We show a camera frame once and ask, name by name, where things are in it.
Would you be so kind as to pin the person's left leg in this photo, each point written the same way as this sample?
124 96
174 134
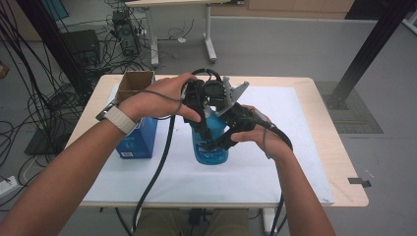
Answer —
157 224

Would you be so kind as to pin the white power strip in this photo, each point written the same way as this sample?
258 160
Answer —
8 186

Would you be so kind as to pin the black device under table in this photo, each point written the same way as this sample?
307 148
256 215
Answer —
196 216

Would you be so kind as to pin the blue bottle with white cap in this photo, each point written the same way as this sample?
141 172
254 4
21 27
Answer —
211 157

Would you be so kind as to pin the black tape strip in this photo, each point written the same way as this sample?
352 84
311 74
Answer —
359 181

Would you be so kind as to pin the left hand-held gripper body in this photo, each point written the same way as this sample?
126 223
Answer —
209 93

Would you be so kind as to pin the black computer tower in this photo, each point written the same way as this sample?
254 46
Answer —
124 31

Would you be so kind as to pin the orange box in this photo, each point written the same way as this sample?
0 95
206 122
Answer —
3 69

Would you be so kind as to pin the black metal stand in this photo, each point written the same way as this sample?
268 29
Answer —
36 19
370 42

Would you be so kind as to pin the dark floor mat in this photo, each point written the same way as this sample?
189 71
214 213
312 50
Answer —
357 118

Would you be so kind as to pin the white desk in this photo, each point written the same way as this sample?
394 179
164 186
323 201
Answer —
209 32

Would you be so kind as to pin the white object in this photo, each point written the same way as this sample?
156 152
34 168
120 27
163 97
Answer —
412 23

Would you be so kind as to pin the person's right leg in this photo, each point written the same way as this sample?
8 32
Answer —
226 224

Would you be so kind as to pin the black box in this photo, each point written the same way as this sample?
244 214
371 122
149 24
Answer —
82 46

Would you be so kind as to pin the white table leg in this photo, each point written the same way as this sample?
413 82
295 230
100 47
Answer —
137 213
269 221

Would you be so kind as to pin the black floor plate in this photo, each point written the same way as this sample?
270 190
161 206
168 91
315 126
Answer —
42 144

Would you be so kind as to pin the white paper sheet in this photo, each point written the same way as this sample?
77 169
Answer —
229 183

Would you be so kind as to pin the person's left hand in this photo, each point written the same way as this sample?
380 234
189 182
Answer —
154 98

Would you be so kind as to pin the person's leg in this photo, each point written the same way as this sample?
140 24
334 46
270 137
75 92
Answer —
226 224
157 224

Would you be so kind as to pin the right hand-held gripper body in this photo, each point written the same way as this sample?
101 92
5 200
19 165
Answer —
241 118

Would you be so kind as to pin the white floor plug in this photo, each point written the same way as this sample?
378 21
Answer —
181 40

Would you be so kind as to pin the blue cardboard box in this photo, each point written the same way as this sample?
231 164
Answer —
139 141

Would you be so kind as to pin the teal panel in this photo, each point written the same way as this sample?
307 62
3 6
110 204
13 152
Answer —
55 8

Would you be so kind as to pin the person's right hand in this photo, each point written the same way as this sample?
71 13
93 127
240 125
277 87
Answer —
272 141

